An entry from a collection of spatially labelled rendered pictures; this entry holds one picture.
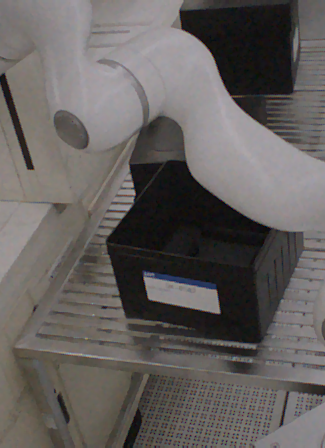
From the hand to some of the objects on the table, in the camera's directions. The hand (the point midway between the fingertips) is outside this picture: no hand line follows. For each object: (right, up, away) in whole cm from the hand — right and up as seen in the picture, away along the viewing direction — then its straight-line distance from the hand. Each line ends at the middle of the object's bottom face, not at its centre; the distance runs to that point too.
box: (+86, +20, +79) cm, 118 cm away
